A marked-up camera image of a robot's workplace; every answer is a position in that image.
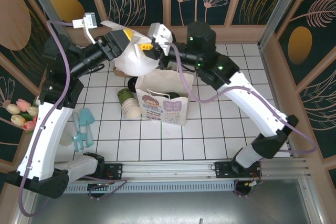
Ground white paper sheet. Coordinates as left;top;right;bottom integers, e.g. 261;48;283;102
100;20;161;77

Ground white printed paper bag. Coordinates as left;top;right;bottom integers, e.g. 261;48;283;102
134;68;195;127

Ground white ribbed vase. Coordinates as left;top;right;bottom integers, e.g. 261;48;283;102
58;125;74;148

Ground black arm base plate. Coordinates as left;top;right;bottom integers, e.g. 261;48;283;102
214;161;264;179
75;163;124;182

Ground aluminium frame bar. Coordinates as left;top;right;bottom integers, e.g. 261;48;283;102
10;199;29;224
298;178;324;224

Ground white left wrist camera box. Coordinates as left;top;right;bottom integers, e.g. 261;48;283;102
72;12;98;45

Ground grey slotted cable duct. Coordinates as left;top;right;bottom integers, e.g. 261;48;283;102
62;181;238;194

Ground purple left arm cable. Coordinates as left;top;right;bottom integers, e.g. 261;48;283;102
18;20;128;217

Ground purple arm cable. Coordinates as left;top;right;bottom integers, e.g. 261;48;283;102
164;41;318;198
18;20;128;217

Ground coloured power wires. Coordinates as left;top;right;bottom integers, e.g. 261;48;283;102
233;166;264;198

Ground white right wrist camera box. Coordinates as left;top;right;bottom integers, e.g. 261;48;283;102
147;23;174;53

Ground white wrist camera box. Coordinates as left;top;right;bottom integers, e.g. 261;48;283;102
147;23;174;53
72;12;98;45

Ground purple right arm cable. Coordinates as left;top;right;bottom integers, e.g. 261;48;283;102
164;41;318;198

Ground tulip bouquet in vase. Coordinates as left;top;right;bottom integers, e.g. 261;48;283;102
19;112;34;135

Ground green paper coffee cup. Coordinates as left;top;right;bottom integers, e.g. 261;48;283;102
117;87;136;107

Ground aluminium mounting rail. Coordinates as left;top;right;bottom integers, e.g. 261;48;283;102
52;157;312;183

